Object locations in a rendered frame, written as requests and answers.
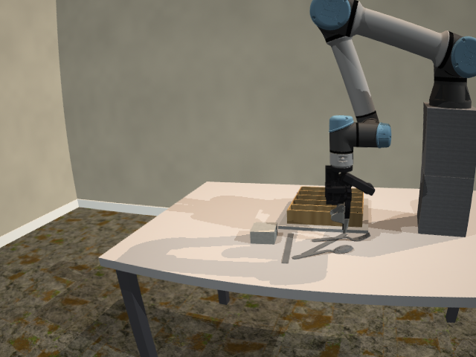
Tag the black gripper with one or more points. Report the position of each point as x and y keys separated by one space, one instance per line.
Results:
x=338 y=192

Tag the brown divided tray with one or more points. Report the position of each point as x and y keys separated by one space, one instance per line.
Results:
x=316 y=212

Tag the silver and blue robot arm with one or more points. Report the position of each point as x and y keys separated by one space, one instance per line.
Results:
x=449 y=52

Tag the silver spoon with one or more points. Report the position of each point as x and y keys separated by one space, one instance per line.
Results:
x=339 y=250

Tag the silver fork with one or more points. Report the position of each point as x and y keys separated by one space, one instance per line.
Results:
x=353 y=239

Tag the grey flat bar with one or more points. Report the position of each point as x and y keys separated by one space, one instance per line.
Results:
x=323 y=245
x=287 y=250

